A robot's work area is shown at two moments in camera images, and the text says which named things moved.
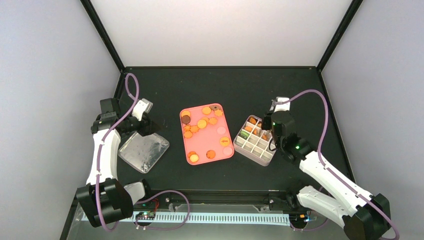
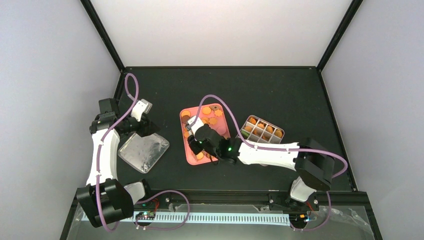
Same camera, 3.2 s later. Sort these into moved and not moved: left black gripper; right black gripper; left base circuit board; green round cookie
Moved: right black gripper
Not moved: green round cookie; left black gripper; left base circuit board
